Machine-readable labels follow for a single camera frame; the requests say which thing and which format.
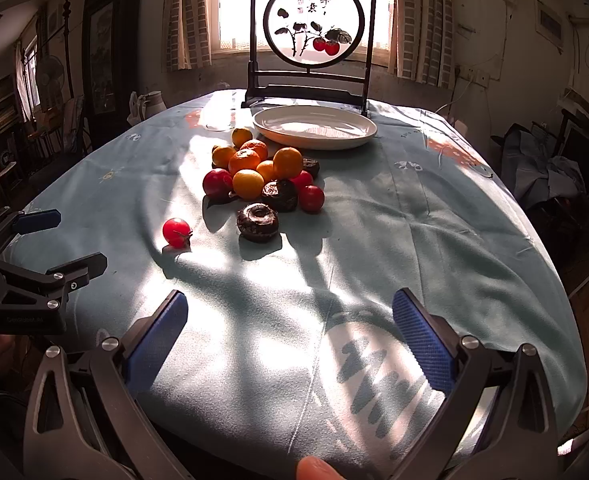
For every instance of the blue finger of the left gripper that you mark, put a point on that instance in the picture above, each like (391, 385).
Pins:
(37, 221)
(82, 270)

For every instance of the white ceramic jug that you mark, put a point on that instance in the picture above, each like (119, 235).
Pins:
(144, 106)

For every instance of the white oval plate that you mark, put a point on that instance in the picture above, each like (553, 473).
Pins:
(311, 127)

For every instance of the light blue printed tablecloth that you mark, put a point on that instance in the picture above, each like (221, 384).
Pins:
(290, 348)

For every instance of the left checked curtain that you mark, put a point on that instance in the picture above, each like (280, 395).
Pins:
(187, 34)

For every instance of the small red tomato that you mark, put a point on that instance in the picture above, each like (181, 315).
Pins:
(177, 232)

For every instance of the pile of dark clothes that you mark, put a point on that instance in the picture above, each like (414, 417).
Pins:
(537, 166)

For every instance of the dark brown passion fruit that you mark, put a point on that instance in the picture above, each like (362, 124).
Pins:
(280, 195)

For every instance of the black framed round painted screen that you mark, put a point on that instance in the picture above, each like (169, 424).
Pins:
(314, 50)

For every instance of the person's right hand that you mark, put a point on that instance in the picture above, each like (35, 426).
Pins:
(313, 468)

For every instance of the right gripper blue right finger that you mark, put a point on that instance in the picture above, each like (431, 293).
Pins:
(421, 333)

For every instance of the yellow small citrus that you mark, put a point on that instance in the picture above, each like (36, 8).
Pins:
(240, 136)

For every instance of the checked curtain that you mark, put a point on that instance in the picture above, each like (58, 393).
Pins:
(187, 34)
(422, 42)

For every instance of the small yellow kumquat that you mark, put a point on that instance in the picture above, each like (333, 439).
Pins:
(267, 171)

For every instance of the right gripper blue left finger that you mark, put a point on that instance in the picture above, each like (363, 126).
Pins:
(150, 341)

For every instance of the dark red plum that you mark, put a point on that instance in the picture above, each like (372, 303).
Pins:
(217, 184)

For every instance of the small orange citrus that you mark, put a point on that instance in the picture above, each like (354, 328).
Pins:
(221, 156)

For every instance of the yellow orange fruit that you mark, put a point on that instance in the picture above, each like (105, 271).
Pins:
(248, 184)

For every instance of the right checked curtain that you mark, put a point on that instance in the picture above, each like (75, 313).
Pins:
(422, 42)

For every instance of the red cherry tomato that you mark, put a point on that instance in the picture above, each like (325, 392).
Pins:
(311, 199)
(302, 180)

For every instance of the large orange tangerine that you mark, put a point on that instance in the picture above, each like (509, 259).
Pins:
(243, 159)

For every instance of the orange round citrus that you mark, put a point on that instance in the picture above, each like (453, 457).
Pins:
(287, 163)

